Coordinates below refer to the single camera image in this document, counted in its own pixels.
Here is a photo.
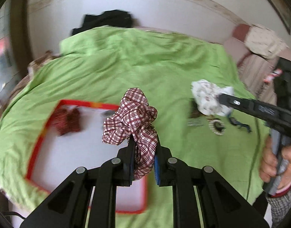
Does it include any cream floral cloth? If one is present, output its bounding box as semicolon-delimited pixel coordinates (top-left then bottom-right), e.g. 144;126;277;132
245;24;289;60

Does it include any thin dark cable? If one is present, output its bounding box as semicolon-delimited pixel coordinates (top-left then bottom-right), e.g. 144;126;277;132
245;119;259;200

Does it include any brown patterned blanket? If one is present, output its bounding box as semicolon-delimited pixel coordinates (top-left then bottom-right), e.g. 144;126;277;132
7;50;61;102

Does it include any pink pillow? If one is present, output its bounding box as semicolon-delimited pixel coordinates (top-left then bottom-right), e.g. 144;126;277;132
223;24;291;100

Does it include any beaded bracelet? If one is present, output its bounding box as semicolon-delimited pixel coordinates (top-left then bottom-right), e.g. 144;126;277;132
208;119;226;136

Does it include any pink bed sheet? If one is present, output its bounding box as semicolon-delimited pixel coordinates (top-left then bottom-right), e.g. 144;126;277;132
133;26;224;45

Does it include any person's right forearm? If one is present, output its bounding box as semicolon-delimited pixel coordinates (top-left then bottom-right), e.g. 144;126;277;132
265;171;291;228

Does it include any dark brown hair clip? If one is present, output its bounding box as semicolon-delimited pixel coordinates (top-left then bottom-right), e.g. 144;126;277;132
189;100;203;119

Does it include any dark red patterned scrunchie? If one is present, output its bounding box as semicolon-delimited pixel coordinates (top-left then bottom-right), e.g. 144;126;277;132
51;108;82;137

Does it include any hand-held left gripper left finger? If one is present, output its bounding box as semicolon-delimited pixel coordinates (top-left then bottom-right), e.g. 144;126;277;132
19;136;137;228

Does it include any black cloth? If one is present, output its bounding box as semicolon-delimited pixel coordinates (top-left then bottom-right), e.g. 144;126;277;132
72;9;134;37

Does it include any wooden glass-panel door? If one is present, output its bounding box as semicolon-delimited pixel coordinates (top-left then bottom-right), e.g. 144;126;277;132
0;0;32;114

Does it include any red-framed white tray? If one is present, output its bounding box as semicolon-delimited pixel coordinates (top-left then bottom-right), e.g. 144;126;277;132
25;99;148;215

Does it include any blue striped hair band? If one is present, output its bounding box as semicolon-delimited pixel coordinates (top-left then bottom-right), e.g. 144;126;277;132
227;116;252;133

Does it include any white floral scrunchie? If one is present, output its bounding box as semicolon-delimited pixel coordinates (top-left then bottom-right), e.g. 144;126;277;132
191;79;234;117

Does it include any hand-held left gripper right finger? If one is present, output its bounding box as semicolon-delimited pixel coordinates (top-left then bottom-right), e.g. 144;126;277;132
154;135;271;228

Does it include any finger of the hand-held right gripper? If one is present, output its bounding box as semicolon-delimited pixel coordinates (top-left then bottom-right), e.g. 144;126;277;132
218;93;291;139

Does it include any green blanket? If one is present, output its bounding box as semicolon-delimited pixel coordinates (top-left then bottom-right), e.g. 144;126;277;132
0;26;272;228

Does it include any person's right hand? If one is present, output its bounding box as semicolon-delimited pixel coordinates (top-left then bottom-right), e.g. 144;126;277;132
259;136;291;191

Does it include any maroon plaid scrunchie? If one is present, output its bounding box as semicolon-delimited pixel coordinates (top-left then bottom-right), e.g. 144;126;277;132
102;88;158;181

